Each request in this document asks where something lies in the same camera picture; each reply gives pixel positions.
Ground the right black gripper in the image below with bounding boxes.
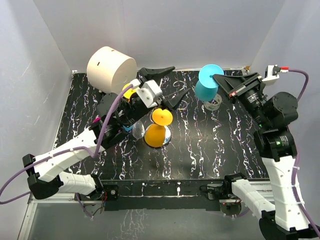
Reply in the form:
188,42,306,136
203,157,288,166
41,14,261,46
212,71,269,127

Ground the orange wine glass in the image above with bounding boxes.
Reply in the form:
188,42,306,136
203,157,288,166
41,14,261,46
122,83,136,100
144,108,173,148

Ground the clear wine glass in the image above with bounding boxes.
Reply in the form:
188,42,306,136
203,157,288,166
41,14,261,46
132,120,145,139

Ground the magenta plastic wine glass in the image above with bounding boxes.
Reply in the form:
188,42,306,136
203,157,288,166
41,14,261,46
93,117,101,124

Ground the blue plastic wine glass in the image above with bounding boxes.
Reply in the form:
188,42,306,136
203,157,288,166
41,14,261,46
123,126,133,132

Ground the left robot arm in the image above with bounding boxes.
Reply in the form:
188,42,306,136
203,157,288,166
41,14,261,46
22,66,189,200

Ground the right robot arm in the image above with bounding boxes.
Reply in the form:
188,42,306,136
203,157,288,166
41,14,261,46
213,73,320,240

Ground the chrome wine glass rack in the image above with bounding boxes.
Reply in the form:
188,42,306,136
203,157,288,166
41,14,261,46
142,74,189,148

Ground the grey tape roll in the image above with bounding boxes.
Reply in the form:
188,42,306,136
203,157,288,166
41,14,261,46
203,93,223,111

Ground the white cylindrical container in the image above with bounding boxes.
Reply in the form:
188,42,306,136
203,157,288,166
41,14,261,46
86,46,137,94

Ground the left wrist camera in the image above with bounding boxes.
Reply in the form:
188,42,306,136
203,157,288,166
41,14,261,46
129,78,163,108

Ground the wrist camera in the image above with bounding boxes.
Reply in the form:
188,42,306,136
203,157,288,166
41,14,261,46
262,64,289,85
129,78,163,108

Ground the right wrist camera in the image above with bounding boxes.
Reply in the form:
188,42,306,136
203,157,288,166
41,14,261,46
262,64,289,85

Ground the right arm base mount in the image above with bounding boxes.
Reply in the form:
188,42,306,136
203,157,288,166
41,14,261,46
199,184,250,219

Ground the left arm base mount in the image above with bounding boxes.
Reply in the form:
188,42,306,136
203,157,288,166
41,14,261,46
74,184,119,220

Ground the aluminium frame rail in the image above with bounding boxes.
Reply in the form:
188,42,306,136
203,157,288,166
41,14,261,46
17,67,310,240

